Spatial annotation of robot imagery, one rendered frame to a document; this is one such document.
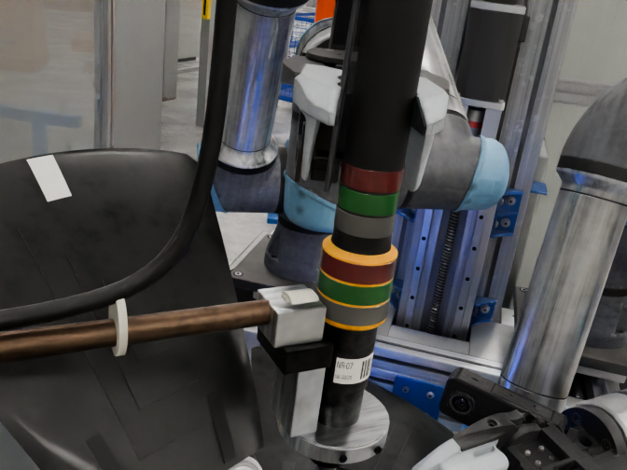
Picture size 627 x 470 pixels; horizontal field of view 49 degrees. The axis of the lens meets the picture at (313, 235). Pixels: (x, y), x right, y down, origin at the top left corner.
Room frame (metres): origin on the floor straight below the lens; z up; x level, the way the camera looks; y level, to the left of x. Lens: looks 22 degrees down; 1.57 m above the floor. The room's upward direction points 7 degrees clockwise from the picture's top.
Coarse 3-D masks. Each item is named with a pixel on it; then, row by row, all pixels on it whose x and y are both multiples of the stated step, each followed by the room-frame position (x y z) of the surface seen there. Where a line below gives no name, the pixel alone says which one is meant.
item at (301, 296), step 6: (288, 294) 0.34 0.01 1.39; (294, 294) 0.34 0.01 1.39; (300, 294) 0.34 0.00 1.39; (306, 294) 0.34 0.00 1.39; (312, 294) 0.35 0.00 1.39; (288, 300) 0.34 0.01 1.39; (294, 300) 0.34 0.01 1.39; (300, 300) 0.34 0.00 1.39; (306, 300) 0.34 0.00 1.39; (312, 300) 0.34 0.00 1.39
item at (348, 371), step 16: (336, 336) 0.35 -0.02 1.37; (352, 336) 0.34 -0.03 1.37; (368, 336) 0.35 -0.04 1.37; (336, 352) 0.35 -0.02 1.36; (352, 352) 0.35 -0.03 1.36; (368, 352) 0.35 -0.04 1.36; (336, 368) 0.35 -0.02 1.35; (352, 368) 0.35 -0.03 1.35; (368, 368) 0.35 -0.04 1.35; (336, 384) 0.35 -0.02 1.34; (352, 384) 0.35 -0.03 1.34; (336, 400) 0.35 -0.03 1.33; (352, 400) 0.35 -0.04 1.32; (320, 416) 0.35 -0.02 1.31; (336, 416) 0.35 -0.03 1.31; (352, 416) 0.35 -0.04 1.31; (320, 464) 0.35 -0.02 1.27; (336, 464) 0.35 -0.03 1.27
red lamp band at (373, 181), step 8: (344, 168) 0.36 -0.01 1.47; (352, 168) 0.35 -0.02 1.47; (344, 176) 0.35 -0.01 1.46; (352, 176) 0.35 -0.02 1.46; (360, 176) 0.35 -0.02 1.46; (368, 176) 0.35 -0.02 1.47; (376, 176) 0.35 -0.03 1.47; (384, 176) 0.35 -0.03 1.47; (392, 176) 0.35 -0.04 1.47; (400, 176) 0.35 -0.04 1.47; (344, 184) 0.35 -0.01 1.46; (352, 184) 0.35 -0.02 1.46; (360, 184) 0.35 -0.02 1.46; (368, 184) 0.35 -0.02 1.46; (376, 184) 0.35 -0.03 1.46; (384, 184) 0.35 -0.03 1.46; (392, 184) 0.35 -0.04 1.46; (400, 184) 0.36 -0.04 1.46; (376, 192) 0.35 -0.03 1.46; (384, 192) 0.35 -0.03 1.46
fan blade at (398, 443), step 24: (264, 360) 0.59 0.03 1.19; (264, 384) 0.55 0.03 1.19; (264, 408) 0.52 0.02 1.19; (408, 408) 0.58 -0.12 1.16; (264, 432) 0.49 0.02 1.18; (408, 432) 0.53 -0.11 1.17; (432, 432) 0.56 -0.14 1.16; (264, 456) 0.46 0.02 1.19; (288, 456) 0.46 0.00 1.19; (384, 456) 0.48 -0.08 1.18; (408, 456) 0.49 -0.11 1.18
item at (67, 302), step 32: (224, 0) 0.31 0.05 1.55; (224, 32) 0.31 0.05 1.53; (224, 64) 0.31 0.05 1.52; (224, 96) 0.31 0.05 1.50; (192, 192) 0.31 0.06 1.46; (192, 224) 0.31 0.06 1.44; (160, 256) 0.30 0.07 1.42; (128, 288) 0.29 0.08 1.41; (0, 320) 0.27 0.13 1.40; (32, 320) 0.27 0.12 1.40
